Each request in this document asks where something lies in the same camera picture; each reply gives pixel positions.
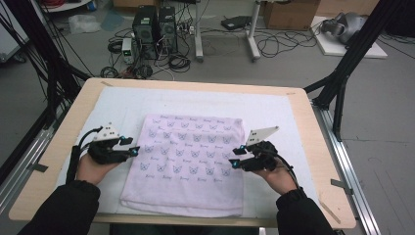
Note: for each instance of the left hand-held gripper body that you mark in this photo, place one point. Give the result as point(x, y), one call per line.
point(104, 153)

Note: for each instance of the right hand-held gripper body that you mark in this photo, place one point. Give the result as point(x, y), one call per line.
point(266, 156)

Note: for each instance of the lilac towel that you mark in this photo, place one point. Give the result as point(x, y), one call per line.
point(186, 163)

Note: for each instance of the person's left hand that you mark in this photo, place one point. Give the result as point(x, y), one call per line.
point(89, 173)

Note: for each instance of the person's right hand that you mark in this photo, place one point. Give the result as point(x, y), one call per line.
point(282, 181)

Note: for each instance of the white grid foam mat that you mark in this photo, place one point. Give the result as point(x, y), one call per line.
point(195, 101)

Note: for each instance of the black tape strip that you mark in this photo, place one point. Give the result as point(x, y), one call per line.
point(341, 186)
point(38, 167)

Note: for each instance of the thin wooden strip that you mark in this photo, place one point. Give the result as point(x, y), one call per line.
point(329, 210)

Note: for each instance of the white power supply unit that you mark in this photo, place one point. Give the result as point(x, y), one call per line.
point(128, 49)

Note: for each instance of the black metal stand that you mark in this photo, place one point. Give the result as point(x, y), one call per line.
point(55, 68)
point(349, 55)

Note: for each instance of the large black computer tower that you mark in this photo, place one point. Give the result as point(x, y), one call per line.
point(145, 29)

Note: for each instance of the white desk leg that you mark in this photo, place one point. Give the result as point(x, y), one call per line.
point(253, 36)
point(198, 32)

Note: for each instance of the black computer tower round fan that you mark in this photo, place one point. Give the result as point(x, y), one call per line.
point(168, 29)

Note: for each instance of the clear plastic bag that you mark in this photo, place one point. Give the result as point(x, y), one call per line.
point(83, 23)

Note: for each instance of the black flat device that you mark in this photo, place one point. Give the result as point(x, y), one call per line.
point(236, 23)

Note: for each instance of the white floor board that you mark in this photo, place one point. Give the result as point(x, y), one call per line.
point(332, 47)

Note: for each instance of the brown cardboard box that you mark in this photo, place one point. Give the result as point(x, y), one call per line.
point(290, 14)

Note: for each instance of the grey headset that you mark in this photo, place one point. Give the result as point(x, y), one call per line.
point(349, 26)

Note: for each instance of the aluminium rail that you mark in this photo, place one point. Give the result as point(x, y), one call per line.
point(349, 176)
point(23, 163)

